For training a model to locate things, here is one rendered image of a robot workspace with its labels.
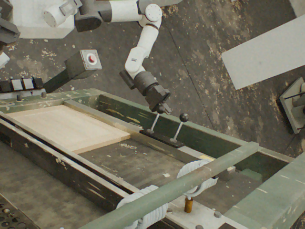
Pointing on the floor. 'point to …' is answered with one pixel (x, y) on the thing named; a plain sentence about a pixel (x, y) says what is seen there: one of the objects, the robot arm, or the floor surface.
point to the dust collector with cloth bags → (294, 105)
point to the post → (56, 81)
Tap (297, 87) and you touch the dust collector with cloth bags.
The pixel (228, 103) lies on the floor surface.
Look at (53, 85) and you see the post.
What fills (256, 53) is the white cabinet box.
